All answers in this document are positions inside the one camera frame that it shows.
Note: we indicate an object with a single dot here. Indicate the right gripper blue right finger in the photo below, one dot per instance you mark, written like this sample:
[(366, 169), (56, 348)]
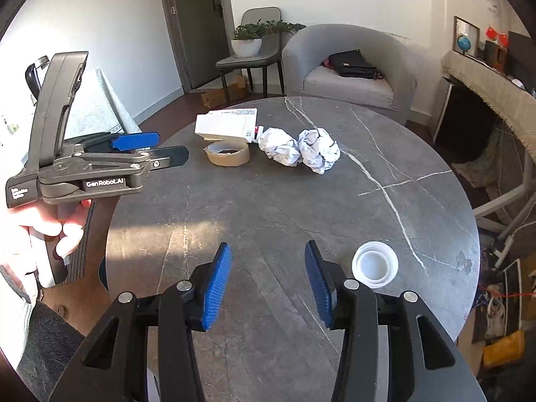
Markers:
[(321, 283)]

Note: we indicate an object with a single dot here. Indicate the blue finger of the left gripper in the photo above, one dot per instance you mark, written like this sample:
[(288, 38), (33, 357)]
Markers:
[(135, 141), (168, 157)]

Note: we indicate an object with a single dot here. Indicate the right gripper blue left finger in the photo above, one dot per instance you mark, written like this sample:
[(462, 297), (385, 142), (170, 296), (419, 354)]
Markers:
[(214, 285)]

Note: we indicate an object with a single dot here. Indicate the brown tape roll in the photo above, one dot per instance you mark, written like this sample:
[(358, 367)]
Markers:
[(228, 153)]

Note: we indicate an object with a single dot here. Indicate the white plastic lid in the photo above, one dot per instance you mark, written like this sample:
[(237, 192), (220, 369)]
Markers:
[(375, 264)]

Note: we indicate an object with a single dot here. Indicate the white cardboard box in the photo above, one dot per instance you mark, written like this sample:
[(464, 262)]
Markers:
[(227, 124)]

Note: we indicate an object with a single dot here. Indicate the white paper ball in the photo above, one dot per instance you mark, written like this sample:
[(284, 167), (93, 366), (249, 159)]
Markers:
[(280, 147)]

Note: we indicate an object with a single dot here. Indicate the person's left hand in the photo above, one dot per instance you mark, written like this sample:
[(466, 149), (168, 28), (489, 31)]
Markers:
[(25, 229)]

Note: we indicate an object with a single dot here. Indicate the cardboard box on floor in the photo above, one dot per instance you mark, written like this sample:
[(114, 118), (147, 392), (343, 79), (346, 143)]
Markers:
[(222, 96)]

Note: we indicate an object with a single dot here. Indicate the round dark marble table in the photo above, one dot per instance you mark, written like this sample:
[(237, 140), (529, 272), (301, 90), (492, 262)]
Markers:
[(269, 343)]

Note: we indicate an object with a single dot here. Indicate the potted green plant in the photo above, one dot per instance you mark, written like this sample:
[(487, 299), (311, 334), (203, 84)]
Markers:
[(247, 38)]

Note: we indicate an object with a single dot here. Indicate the grey door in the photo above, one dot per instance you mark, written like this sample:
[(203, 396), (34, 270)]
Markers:
[(199, 35)]

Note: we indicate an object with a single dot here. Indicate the grey dining chair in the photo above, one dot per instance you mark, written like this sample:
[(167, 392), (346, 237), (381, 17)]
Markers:
[(270, 53)]

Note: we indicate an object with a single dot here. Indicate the grey tub armchair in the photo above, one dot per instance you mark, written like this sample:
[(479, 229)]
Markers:
[(307, 71)]

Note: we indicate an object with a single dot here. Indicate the black bag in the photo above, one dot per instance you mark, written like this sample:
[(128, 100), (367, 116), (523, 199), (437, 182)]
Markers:
[(351, 64)]

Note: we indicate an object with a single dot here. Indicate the beige fringed desk cloth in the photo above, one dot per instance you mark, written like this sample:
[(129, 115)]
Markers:
[(514, 105)]

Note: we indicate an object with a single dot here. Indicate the small blue globe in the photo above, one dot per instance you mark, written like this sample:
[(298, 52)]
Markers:
[(462, 44)]

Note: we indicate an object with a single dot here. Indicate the black computer monitor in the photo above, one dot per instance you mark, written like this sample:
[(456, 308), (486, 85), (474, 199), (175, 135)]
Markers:
[(521, 59)]

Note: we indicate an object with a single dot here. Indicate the wooden picture frame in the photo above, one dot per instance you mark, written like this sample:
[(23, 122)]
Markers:
[(463, 27)]

